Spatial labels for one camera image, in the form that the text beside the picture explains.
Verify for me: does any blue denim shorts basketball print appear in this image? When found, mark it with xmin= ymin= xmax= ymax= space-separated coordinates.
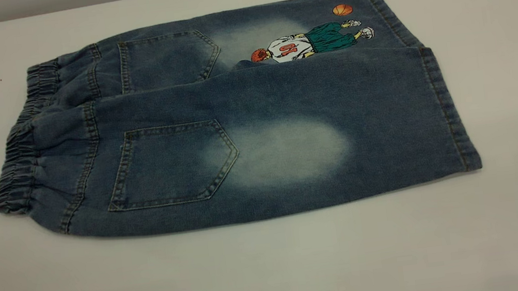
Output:
xmin=0 ymin=0 xmax=486 ymax=253

